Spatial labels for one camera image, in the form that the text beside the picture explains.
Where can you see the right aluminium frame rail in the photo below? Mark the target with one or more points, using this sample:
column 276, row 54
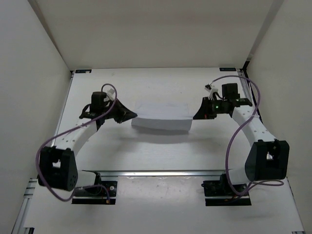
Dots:
column 258, row 117

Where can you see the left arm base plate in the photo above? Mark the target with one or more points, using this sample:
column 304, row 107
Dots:
column 97, row 196

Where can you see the aluminium frame rail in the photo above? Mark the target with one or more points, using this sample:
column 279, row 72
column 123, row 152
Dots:
column 53, row 96
column 258, row 117

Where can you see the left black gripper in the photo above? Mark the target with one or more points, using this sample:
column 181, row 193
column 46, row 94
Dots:
column 124, row 114

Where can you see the blue corner label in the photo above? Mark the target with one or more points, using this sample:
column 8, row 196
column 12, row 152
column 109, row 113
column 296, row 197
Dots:
column 83, row 71
column 227, row 69

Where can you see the left aluminium frame rail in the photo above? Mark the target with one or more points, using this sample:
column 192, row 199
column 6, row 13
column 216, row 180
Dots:
column 53, row 96

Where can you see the right blue corner label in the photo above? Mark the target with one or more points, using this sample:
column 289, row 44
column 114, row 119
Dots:
column 227, row 69

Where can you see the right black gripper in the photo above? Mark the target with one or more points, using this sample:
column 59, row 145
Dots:
column 204, row 112

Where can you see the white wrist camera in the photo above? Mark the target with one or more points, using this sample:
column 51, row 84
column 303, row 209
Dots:
column 111, row 94
column 213, row 91

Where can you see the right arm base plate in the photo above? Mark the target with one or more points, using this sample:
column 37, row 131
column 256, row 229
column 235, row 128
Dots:
column 218, row 193

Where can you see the left blue corner label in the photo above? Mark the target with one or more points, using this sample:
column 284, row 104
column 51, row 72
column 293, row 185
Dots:
column 83, row 71

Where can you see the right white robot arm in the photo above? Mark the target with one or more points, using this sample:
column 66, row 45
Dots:
column 238, row 176

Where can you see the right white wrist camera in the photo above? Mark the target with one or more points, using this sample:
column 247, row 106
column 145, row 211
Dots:
column 213, row 91

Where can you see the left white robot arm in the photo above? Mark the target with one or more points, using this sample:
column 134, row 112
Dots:
column 58, row 163

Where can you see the white fabric skirt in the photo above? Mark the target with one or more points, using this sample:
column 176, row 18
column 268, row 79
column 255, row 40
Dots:
column 163, row 116

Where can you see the front aluminium rail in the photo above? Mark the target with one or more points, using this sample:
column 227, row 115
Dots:
column 162, row 173

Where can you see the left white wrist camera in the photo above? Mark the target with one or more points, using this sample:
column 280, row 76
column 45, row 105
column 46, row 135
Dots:
column 111, row 94

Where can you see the white front cover board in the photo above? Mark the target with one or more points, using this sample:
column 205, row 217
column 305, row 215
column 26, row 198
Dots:
column 170, row 205

